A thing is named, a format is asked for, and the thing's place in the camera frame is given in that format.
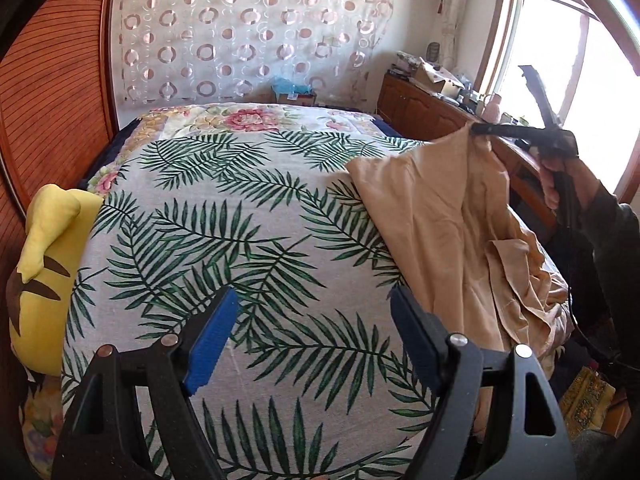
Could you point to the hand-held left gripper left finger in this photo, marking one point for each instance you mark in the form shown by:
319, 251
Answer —
212, 340

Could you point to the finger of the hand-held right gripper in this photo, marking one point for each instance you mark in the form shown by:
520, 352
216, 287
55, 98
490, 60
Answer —
500, 130
537, 92

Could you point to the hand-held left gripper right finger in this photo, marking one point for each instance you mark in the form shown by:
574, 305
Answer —
415, 340

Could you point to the beige t-shirt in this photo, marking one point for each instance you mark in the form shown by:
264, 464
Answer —
440, 210

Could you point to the person's right forearm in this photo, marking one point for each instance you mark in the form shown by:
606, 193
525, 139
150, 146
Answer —
615, 250

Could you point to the person's right hand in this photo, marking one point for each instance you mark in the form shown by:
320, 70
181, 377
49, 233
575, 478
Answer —
550, 182

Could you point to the pink thermos bottle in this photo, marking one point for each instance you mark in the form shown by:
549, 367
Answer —
492, 107

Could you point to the wooden framed window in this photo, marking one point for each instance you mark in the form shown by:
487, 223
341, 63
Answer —
550, 35

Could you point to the open cardboard box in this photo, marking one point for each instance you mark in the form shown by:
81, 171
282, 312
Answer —
432, 80

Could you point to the wooden cabinet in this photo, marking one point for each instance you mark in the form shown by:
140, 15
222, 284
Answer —
415, 105

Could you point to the beige window drape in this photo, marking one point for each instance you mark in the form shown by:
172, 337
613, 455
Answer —
460, 10

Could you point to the leaf print bedsheet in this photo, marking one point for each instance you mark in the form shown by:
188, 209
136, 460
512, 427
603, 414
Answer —
225, 220

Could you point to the gold patterned box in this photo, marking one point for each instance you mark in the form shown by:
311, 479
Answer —
590, 395

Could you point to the yellow plush pillow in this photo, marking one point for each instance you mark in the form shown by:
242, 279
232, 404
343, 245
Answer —
45, 240

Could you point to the blue topped cardboard box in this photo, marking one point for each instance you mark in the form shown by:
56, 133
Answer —
292, 91

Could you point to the floral quilt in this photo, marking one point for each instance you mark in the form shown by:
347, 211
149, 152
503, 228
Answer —
245, 120

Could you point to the circle patterned sheer curtain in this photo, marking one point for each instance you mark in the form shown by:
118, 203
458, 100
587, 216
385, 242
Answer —
250, 20

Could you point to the wooden headboard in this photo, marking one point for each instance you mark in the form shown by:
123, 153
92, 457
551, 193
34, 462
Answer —
60, 85

